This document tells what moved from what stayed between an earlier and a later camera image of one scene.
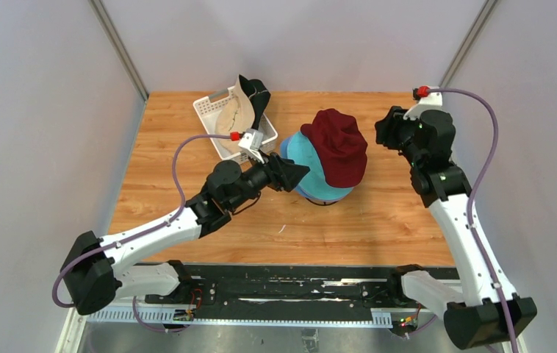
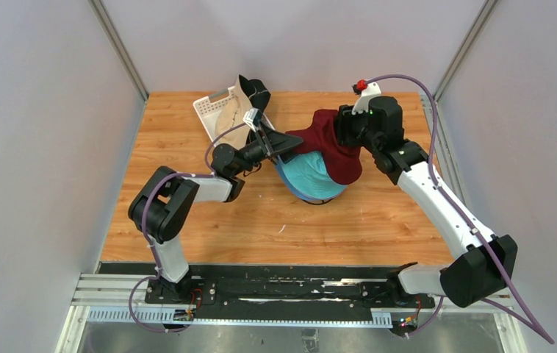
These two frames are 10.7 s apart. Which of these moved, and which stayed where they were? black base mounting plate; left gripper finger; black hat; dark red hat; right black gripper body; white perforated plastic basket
Moved: right black gripper body; dark red hat; left gripper finger
Stayed: black hat; black base mounting plate; white perforated plastic basket
